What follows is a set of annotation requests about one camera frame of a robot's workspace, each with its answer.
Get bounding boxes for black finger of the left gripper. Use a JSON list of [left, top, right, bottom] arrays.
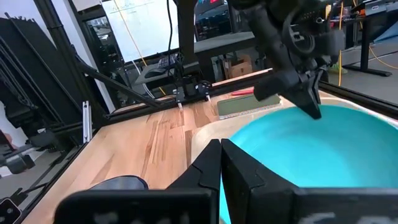
[[315, 70, 324, 105], [253, 70, 323, 121]]

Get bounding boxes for teal plate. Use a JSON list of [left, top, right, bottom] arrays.
[[219, 104, 398, 224]]

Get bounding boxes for grey-topped black desk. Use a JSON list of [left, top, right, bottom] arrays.
[[194, 30, 265, 82]]

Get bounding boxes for cardboard box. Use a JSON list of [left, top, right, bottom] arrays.
[[222, 54, 253, 80]]

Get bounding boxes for olive green mat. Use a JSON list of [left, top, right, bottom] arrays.
[[216, 93, 283, 121]]

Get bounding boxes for black standing desk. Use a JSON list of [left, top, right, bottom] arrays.
[[341, 0, 398, 78]]

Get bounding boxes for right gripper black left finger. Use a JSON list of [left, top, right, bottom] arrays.
[[53, 139, 222, 224]]

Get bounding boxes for yellow cable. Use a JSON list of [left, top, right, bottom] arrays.
[[113, 0, 167, 96], [337, 0, 398, 87]]

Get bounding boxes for person's shoe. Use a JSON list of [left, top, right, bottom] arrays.
[[328, 62, 348, 75]]

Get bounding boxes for small black device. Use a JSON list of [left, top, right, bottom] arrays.
[[0, 198, 22, 224]]

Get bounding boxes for red-handled metal utensil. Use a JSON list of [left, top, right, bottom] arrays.
[[230, 88, 255, 96]]

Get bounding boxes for whiteboard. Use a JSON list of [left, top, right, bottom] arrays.
[[101, 0, 181, 63]]

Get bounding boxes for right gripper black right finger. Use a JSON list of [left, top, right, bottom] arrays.
[[221, 138, 398, 224]]

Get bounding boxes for black metal stand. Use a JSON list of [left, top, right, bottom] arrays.
[[0, 12, 94, 175]]

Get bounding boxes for silver aluminium extrusion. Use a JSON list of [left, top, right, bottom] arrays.
[[81, 100, 93, 144]]

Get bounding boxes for black hanging cable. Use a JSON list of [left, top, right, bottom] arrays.
[[166, 0, 175, 78]]

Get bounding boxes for black aluminium table frame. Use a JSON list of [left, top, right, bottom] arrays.
[[12, 0, 398, 224]]

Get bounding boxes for blue faceted plastic cup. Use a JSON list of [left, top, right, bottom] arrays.
[[89, 175, 149, 191]]

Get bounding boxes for beige plastic tray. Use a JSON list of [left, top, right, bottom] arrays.
[[190, 90, 398, 166]]

